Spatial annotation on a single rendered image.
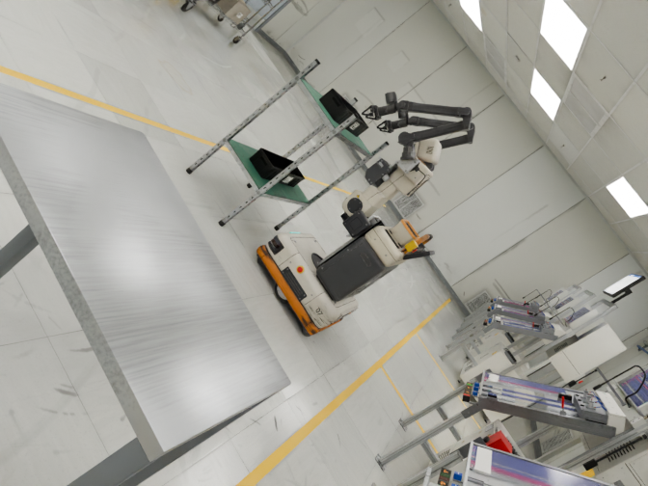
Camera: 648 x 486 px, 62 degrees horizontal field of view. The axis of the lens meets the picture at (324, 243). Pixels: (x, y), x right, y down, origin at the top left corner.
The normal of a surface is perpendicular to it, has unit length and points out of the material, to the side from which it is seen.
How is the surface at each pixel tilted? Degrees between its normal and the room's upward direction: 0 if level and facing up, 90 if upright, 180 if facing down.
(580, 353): 90
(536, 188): 90
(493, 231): 90
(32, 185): 0
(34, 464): 0
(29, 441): 0
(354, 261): 90
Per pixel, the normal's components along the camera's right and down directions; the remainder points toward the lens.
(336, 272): -0.31, 0.00
